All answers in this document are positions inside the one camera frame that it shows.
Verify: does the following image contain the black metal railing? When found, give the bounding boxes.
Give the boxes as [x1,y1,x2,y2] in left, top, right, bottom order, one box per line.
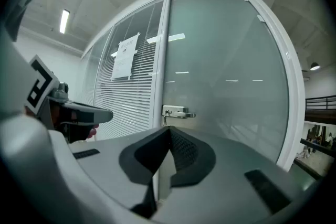
[305,95,336,111]

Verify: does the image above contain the white door frame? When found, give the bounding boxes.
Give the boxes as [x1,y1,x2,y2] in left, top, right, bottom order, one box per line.
[153,0,307,194]

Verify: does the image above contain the glass partition with white blinds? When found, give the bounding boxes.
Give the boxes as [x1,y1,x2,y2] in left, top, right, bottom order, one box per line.
[80,0,165,141]

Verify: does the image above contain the long ceiling light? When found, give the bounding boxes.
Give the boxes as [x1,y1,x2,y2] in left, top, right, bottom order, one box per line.
[59,9,70,34]

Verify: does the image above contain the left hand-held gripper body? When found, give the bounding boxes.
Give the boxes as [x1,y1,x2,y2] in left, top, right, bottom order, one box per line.
[24,54,79,140]

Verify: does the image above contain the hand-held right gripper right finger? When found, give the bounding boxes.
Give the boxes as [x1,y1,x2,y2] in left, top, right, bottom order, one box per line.
[151,125,320,224]

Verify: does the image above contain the person's left hand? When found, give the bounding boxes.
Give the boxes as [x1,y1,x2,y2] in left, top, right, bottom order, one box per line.
[85,124,100,141]

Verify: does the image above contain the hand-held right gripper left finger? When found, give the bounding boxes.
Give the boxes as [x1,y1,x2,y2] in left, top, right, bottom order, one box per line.
[68,125,172,220]

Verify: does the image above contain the frosted glass door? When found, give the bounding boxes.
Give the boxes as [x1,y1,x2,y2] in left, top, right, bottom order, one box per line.
[157,0,290,192]

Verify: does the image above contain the small keys in lock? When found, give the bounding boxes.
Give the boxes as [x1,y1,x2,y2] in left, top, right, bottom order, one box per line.
[163,110,173,126]

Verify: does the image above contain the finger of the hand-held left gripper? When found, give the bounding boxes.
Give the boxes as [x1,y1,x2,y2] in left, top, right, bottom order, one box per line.
[64,101,114,126]

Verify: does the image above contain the white paper notice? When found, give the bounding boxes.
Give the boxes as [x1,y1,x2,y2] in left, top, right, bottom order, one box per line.
[111,33,140,81]

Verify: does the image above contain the silver door handle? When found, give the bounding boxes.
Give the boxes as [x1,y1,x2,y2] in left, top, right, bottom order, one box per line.
[162,104,197,119]

